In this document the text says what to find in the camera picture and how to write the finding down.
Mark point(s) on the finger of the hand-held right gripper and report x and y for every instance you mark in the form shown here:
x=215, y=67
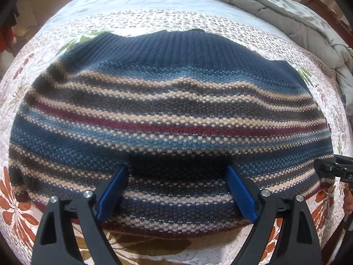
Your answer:
x=325, y=168

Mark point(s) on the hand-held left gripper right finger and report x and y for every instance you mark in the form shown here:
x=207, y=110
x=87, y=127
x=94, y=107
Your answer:
x=242, y=196

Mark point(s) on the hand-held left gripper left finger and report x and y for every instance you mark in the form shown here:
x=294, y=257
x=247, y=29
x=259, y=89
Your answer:
x=111, y=196

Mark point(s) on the striped knit sweater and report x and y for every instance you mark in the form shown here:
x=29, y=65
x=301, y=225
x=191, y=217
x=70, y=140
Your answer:
x=171, y=110

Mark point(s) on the person's right hand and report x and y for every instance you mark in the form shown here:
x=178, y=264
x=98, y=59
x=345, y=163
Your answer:
x=349, y=198

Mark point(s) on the wooden headboard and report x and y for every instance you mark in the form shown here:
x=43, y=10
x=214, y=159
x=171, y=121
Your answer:
x=322, y=8

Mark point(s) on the grey comforter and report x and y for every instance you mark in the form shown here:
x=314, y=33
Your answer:
x=289, y=5

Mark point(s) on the floral quilt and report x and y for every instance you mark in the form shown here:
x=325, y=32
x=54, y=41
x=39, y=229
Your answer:
x=179, y=19

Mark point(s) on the red hanging garment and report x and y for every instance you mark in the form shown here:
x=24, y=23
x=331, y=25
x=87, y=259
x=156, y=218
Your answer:
x=5, y=37

